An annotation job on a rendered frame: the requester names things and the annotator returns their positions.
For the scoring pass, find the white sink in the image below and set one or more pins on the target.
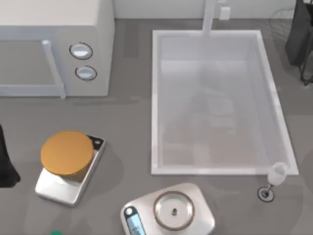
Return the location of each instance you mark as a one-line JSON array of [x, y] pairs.
[[217, 110]]

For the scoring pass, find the small microwave knob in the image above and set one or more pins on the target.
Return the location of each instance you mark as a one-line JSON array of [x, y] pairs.
[[85, 73]]

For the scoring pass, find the silver scale with round plate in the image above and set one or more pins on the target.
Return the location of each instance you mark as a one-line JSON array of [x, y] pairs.
[[168, 213]]

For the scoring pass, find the orange round block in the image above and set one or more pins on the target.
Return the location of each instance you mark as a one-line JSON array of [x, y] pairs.
[[67, 154]]

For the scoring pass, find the large microwave knob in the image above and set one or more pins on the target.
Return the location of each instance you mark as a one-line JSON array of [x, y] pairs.
[[81, 51]]

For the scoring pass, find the flat silver kitchen scale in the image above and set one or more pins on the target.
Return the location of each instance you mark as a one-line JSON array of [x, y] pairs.
[[71, 188]]

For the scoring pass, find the tall white tap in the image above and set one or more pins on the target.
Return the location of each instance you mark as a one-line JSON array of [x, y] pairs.
[[208, 17]]

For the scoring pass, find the white wine glass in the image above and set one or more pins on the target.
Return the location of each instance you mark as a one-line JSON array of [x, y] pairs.
[[275, 176]]

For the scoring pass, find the green object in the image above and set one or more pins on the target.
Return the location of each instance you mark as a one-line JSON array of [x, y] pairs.
[[56, 233]]

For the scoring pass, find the pale microwave oven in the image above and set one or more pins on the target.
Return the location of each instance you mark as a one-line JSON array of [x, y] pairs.
[[24, 29]]

